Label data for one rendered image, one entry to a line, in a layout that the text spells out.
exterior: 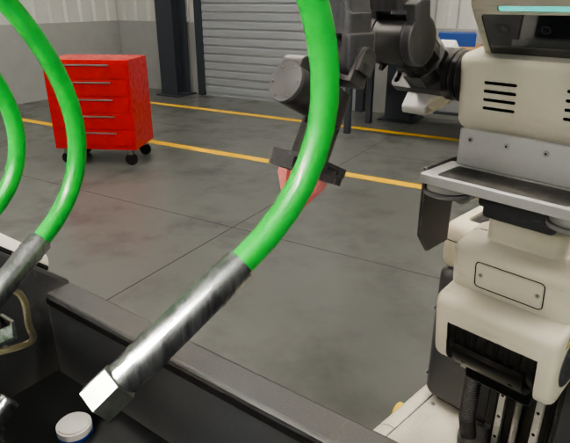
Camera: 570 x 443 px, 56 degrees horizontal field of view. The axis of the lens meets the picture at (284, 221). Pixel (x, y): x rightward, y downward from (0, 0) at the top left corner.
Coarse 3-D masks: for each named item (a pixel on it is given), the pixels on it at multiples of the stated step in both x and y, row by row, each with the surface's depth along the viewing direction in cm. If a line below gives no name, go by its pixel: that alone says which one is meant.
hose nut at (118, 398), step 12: (108, 372) 25; (96, 384) 24; (108, 384) 24; (84, 396) 24; (96, 396) 24; (108, 396) 24; (120, 396) 24; (132, 396) 25; (96, 408) 24; (108, 408) 24; (120, 408) 25; (108, 420) 24
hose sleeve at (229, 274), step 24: (216, 264) 26; (240, 264) 26; (192, 288) 26; (216, 288) 25; (240, 288) 26; (168, 312) 25; (192, 312) 25; (216, 312) 26; (144, 336) 25; (168, 336) 25; (192, 336) 26; (120, 360) 25; (144, 360) 25; (168, 360) 25; (120, 384) 24
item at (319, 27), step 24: (312, 0) 23; (312, 24) 24; (312, 48) 24; (336, 48) 24; (312, 72) 25; (336, 72) 25; (312, 96) 25; (336, 96) 25; (312, 120) 26; (312, 144) 26; (312, 168) 26; (288, 192) 26; (264, 216) 26; (288, 216) 26; (264, 240) 26
